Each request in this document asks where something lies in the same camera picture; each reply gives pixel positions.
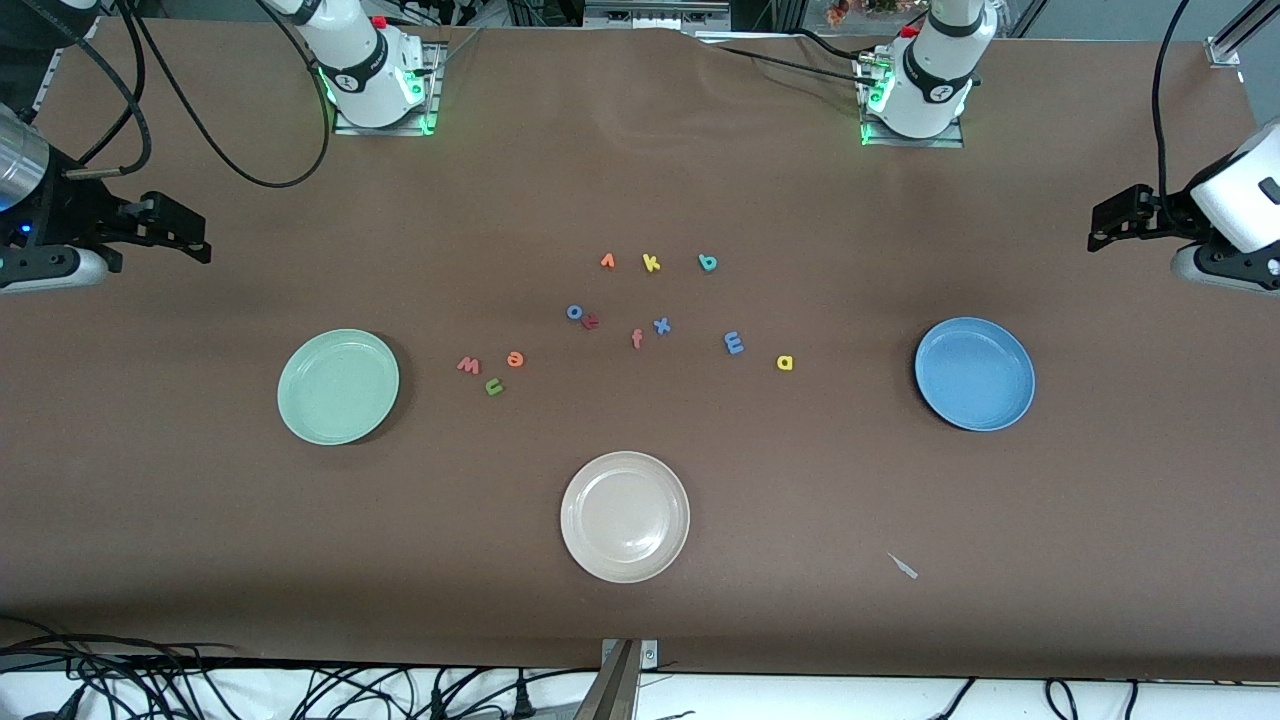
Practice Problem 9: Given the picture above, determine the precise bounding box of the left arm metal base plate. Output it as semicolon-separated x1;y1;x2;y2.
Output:
860;50;966;149

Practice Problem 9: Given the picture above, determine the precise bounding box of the aluminium corner profile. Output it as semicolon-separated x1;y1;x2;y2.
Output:
1205;0;1280;69

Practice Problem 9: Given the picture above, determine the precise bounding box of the brown table cover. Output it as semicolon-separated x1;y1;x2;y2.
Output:
0;15;1280;681

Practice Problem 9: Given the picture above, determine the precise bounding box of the black floor cable bundle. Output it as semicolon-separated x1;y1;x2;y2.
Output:
0;620;601;720

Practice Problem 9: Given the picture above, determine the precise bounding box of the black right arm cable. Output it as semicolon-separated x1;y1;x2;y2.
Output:
20;0;333;189

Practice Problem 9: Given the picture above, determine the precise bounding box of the black base cable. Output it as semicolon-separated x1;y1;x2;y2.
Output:
700;40;867;91
795;28;881;66

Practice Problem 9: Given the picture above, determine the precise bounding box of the blue plate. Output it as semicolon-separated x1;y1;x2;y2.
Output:
914;317;1037;433

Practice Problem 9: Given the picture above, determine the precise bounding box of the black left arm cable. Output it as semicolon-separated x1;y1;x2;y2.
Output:
1150;0;1193;201

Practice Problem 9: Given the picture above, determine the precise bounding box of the beige plate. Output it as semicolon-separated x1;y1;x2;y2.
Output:
560;451;691;584

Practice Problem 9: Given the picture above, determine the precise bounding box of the grey metal mount bracket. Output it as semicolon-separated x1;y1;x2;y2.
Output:
575;638;659;720

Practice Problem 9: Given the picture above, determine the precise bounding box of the green plate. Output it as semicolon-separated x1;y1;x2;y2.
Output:
277;329;401;446

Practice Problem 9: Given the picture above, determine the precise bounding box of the aluminium frame beam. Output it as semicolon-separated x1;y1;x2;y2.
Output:
585;0;731;33

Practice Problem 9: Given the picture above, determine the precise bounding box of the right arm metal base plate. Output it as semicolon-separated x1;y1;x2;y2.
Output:
333;40;447;138

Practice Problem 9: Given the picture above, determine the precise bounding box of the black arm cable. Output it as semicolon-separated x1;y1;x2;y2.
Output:
20;0;333;189
1150;0;1193;201

